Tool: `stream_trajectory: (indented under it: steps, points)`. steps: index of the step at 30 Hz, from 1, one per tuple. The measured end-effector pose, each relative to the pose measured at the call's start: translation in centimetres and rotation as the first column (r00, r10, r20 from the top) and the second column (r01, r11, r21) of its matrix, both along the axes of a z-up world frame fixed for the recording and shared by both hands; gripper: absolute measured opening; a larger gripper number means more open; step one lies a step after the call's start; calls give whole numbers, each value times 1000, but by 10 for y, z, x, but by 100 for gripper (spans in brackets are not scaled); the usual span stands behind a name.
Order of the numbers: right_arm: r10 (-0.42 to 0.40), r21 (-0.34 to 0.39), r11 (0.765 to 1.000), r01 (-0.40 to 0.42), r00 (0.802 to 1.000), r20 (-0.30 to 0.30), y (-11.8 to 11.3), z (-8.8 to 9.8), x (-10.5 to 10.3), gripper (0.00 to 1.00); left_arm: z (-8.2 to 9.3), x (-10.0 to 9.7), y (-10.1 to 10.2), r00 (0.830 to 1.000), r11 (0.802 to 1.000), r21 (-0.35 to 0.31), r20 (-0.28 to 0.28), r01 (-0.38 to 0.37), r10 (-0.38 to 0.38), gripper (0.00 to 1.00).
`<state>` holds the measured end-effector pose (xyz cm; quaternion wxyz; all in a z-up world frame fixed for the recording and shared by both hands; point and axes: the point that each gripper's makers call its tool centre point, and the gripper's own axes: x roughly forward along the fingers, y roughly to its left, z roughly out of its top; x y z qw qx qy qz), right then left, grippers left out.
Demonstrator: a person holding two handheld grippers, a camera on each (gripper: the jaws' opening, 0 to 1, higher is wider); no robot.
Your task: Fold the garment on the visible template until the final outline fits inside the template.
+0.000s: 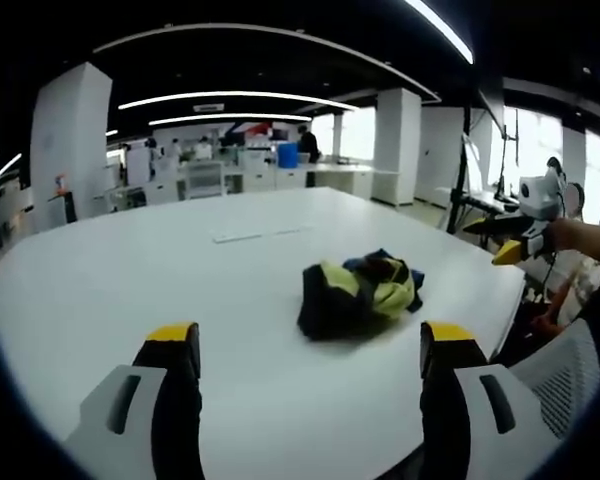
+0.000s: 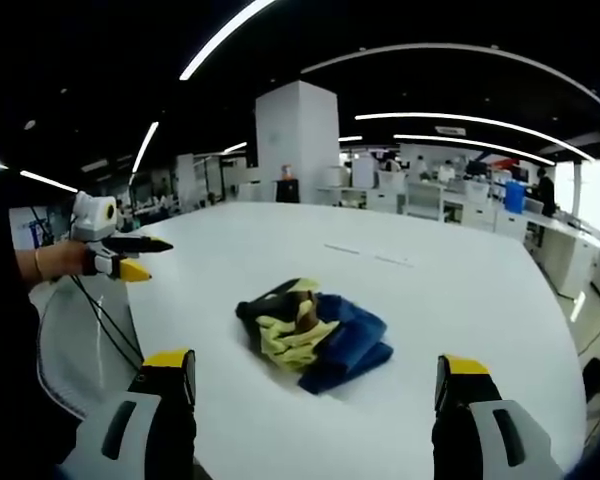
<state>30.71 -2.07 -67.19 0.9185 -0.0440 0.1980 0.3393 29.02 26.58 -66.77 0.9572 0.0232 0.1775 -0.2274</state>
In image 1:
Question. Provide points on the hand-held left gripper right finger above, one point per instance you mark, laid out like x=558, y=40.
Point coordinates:
x=447, y=400

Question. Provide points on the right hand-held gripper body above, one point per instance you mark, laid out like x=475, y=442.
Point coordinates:
x=540, y=192

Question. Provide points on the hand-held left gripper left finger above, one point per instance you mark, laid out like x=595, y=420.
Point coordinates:
x=172, y=400

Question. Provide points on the navy and yellow garment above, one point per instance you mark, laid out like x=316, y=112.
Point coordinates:
x=357, y=295

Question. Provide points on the black tripod stand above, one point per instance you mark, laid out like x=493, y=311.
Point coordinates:
x=462, y=190

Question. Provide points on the white mesh office chair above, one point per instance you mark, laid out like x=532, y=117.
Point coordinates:
x=562, y=375

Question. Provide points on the long ceiling light strip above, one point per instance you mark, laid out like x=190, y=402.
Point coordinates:
x=442, y=25
x=230, y=119
x=240, y=97

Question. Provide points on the white office desk row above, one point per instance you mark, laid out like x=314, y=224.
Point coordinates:
x=300, y=177

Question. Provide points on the blue bin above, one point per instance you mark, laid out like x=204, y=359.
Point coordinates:
x=288, y=155

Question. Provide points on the white slatted chair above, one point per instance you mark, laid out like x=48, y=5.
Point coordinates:
x=205, y=180

